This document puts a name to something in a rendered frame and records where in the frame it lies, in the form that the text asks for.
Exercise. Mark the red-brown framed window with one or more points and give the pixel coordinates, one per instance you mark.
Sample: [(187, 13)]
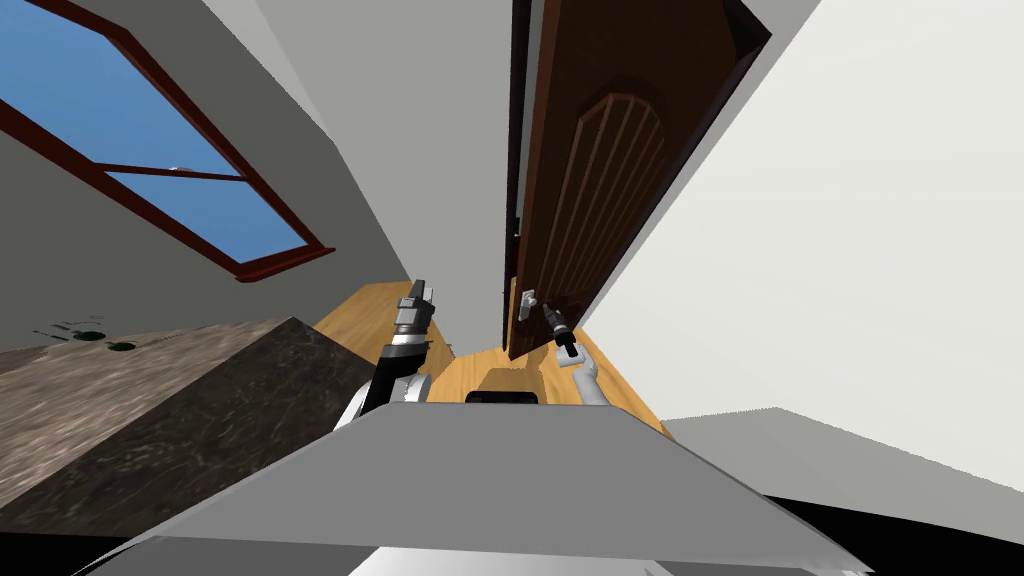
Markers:
[(120, 112)]

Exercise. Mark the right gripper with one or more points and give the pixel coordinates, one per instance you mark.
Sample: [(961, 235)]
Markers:
[(557, 321)]

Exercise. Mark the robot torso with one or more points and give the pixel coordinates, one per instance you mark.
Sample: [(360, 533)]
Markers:
[(496, 480)]

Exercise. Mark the brown stone counter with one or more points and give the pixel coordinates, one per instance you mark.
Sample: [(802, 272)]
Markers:
[(160, 408)]

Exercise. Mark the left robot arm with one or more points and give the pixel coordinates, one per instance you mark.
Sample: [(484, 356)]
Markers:
[(390, 372)]

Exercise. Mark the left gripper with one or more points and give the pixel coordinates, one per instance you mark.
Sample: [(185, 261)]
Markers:
[(414, 316)]

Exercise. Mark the dark brown wooden door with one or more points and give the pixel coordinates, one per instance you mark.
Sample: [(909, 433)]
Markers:
[(608, 160)]

